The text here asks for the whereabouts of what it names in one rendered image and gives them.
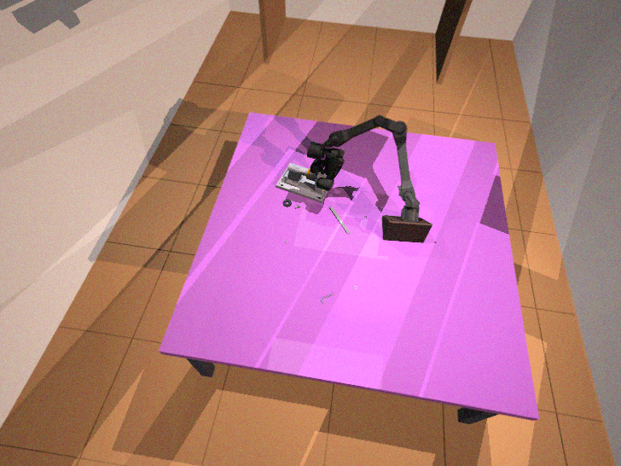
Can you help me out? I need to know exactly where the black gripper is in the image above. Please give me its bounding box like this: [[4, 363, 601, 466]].
[[316, 158, 345, 191]]

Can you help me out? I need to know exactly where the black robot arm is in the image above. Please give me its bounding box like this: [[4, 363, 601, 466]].
[[307, 115, 420, 223]]

